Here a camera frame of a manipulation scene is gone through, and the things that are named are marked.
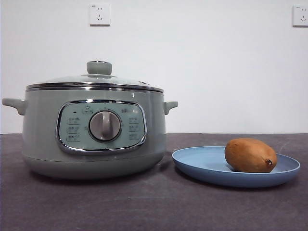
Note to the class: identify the light blue round plate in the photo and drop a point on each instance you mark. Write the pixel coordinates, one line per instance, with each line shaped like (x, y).
(197, 163)

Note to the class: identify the white wall power outlet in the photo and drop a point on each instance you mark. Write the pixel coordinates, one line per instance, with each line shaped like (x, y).
(100, 15)
(301, 16)

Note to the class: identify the brown potato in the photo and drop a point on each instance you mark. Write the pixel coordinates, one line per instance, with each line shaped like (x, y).
(248, 155)

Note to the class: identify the glass lid with green knob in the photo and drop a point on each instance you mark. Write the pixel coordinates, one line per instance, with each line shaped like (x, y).
(99, 68)

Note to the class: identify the pale green electric steamer pot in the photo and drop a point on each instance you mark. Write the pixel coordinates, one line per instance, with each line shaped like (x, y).
(39, 125)

